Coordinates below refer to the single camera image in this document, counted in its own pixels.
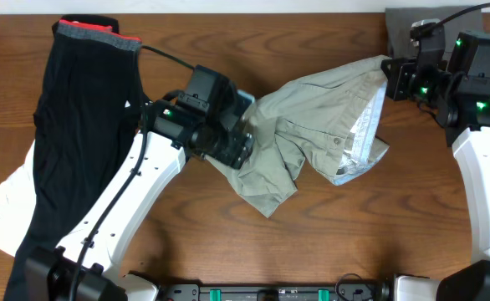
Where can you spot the khaki green shorts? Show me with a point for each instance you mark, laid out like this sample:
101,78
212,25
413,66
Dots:
328,120

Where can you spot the black pants red waistband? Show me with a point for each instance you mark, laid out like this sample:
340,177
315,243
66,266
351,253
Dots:
86,118

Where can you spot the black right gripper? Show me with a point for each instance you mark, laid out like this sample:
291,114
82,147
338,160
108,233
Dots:
398,77

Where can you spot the white cloth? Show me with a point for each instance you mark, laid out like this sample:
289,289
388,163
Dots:
17,203

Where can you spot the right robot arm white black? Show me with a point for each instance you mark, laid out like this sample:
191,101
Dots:
461,96

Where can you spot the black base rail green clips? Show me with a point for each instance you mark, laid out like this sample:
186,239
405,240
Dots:
350,287

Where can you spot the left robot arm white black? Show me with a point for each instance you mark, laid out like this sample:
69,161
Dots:
85,265

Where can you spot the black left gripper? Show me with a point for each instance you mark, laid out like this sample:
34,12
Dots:
236,150

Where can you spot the folded grey shorts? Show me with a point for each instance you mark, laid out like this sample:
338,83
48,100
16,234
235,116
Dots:
398,23

